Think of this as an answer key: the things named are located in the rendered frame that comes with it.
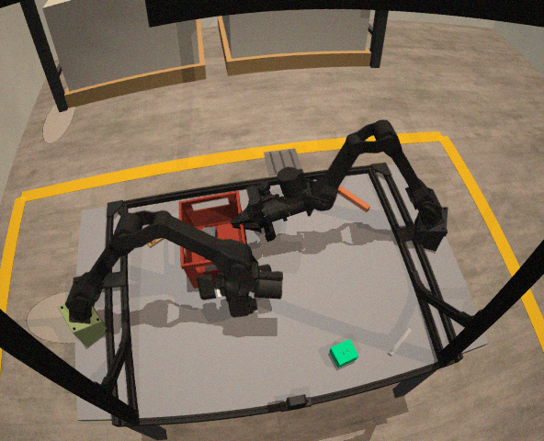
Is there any dark red plastic crate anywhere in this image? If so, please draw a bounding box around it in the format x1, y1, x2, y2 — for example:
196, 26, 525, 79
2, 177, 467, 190
179, 190, 247, 288

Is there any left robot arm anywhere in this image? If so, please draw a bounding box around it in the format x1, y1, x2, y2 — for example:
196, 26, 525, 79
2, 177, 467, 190
65, 210, 283, 323

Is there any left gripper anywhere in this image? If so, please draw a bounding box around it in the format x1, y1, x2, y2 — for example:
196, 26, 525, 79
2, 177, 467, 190
197, 264, 272, 300

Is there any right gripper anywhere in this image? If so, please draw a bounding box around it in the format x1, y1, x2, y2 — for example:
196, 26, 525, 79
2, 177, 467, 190
231, 186, 289, 242

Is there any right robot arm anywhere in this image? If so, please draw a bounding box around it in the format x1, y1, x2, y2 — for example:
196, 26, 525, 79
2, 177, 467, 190
277, 119, 444, 230

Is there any orange rectangular bar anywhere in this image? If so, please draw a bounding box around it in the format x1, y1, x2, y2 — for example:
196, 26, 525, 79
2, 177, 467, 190
338, 186, 370, 212

